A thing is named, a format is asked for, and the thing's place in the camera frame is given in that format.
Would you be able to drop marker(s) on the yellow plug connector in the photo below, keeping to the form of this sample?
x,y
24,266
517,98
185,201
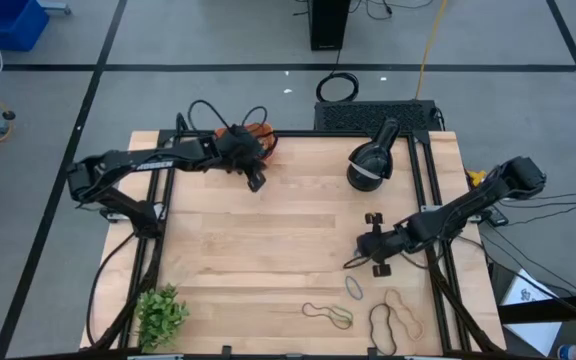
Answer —
x,y
475,176

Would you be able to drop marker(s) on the thin brown rubber band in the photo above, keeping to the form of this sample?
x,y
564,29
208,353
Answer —
x,y
303,310

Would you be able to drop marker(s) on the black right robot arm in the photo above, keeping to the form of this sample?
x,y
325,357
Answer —
x,y
468,205

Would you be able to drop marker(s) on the grey metal leg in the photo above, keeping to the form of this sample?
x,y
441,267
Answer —
x,y
55,7

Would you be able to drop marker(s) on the thin tan rubber band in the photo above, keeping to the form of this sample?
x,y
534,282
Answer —
x,y
423,330

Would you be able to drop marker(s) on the black ventilated case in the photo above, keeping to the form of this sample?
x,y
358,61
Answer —
x,y
338,116

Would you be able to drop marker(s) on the black round foot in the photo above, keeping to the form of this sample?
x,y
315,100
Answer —
x,y
9,115

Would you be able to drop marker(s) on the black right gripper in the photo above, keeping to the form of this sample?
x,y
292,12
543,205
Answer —
x,y
383,245

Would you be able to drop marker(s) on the orange plastic bin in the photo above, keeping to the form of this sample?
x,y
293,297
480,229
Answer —
x,y
269,146

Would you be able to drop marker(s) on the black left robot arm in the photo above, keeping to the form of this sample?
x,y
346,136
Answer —
x,y
138,162

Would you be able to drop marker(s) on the black table edge bracket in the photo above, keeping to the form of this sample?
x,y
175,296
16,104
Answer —
x,y
226,351
372,352

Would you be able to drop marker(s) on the white paper box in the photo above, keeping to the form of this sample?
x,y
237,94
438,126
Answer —
x,y
533,335

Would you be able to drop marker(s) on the small blue rubber band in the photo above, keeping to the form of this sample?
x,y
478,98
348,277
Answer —
x,y
345,283

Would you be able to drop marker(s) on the green rubber band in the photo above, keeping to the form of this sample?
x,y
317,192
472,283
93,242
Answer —
x,y
351,316

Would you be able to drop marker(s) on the small green potted plant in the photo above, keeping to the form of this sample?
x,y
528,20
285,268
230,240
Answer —
x,y
160,317

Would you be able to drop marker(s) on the black beam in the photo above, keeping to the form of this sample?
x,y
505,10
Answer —
x,y
553,309

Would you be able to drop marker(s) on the blue plastic bin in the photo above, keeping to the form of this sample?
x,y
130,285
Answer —
x,y
5,22

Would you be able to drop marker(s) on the black computer tower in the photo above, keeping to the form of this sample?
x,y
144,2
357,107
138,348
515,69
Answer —
x,y
328,25

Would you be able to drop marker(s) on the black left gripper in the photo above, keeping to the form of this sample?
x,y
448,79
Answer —
x,y
240,150

